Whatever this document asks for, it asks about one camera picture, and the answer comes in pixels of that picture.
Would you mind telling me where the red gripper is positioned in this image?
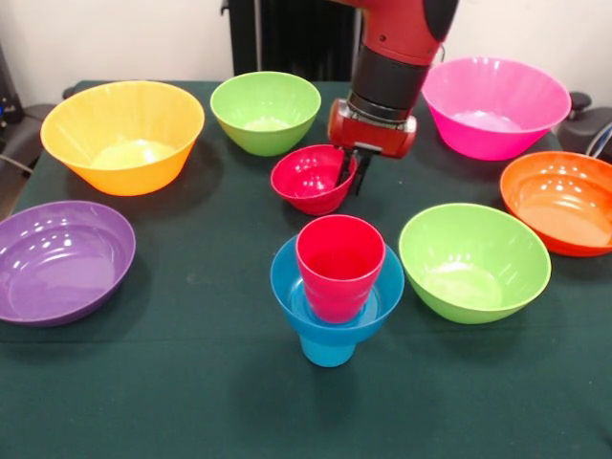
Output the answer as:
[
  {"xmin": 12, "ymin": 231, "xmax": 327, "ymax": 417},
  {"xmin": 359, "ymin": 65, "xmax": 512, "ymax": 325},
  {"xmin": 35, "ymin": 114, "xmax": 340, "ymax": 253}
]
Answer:
[{"xmin": 327, "ymin": 98, "xmax": 418, "ymax": 198}]

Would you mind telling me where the red bowl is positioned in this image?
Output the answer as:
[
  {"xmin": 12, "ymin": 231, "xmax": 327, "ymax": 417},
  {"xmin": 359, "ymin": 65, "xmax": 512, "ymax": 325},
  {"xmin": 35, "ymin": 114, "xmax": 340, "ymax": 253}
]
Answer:
[{"xmin": 270, "ymin": 144, "xmax": 359, "ymax": 217}]

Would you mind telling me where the red cup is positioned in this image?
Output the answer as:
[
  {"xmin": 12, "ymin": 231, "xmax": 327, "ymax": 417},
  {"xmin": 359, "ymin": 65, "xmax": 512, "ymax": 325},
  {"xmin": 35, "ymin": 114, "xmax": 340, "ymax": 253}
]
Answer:
[{"xmin": 295, "ymin": 214, "xmax": 387, "ymax": 326}]

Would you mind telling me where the blue bowl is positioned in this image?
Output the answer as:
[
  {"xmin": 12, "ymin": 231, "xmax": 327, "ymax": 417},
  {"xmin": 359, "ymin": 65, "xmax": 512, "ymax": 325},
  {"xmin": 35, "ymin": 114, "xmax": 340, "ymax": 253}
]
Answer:
[{"xmin": 270, "ymin": 234, "xmax": 406, "ymax": 346}]

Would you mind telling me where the pink bowl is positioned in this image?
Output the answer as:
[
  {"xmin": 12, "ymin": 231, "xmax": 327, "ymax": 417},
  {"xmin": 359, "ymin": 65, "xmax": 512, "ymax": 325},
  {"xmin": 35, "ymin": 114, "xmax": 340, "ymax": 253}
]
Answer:
[{"xmin": 420, "ymin": 55, "xmax": 573, "ymax": 163}]

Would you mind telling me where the blue cup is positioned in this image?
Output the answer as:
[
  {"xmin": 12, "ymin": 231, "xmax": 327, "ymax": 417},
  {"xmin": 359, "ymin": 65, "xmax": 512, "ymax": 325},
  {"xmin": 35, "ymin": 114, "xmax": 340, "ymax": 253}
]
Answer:
[{"xmin": 298, "ymin": 334, "xmax": 359, "ymax": 369}]

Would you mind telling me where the purple bowl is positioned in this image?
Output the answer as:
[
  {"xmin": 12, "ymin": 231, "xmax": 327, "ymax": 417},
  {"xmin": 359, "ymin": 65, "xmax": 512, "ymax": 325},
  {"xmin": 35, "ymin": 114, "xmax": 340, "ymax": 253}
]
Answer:
[{"xmin": 0, "ymin": 199, "xmax": 138, "ymax": 328}]

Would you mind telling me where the green bowl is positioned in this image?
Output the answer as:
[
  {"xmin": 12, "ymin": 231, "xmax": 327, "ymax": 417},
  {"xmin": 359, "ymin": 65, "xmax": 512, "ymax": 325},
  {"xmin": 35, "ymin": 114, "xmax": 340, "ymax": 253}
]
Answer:
[
  {"xmin": 209, "ymin": 71, "xmax": 322, "ymax": 158},
  {"xmin": 398, "ymin": 203, "xmax": 553, "ymax": 325}
]

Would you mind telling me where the orange bowl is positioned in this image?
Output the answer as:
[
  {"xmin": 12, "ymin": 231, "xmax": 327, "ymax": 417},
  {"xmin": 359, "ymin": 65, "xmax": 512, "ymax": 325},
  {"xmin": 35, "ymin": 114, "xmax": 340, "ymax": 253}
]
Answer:
[{"xmin": 499, "ymin": 150, "xmax": 612, "ymax": 258}]

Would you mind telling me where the black office chair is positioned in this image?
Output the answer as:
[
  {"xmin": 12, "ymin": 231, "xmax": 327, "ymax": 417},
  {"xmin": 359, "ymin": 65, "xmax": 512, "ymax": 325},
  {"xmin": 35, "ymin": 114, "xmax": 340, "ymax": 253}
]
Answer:
[
  {"xmin": 0, "ymin": 102, "xmax": 58, "ymax": 173},
  {"xmin": 558, "ymin": 91, "xmax": 612, "ymax": 162}
]

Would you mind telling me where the yellow bowl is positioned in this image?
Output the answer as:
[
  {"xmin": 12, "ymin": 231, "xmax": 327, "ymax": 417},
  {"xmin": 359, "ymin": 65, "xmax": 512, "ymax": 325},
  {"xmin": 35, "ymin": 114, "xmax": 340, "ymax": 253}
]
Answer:
[{"xmin": 39, "ymin": 79, "xmax": 207, "ymax": 197}]

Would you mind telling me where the dark green tablecloth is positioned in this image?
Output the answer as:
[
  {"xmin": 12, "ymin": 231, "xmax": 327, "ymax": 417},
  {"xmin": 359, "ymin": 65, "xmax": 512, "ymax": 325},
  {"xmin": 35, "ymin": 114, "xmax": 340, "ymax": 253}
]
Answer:
[{"xmin": 0, "ymin": 79, "xmax": 612, "ymax": 459}]

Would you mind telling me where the black computer box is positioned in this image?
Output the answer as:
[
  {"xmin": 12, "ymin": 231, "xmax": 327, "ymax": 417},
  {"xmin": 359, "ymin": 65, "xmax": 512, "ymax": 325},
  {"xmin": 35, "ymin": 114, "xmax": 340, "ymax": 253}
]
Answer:
[{"xmin": 0, "ymin": 45, "xmax": 25, "ymax": 128}]

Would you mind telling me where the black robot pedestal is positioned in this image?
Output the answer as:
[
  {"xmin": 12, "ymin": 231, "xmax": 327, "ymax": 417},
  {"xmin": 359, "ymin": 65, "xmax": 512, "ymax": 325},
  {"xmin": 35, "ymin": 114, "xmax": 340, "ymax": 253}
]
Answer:
[{"xmin": 220, "ymin": 0, "xmax": 368, "ymax": 82}]

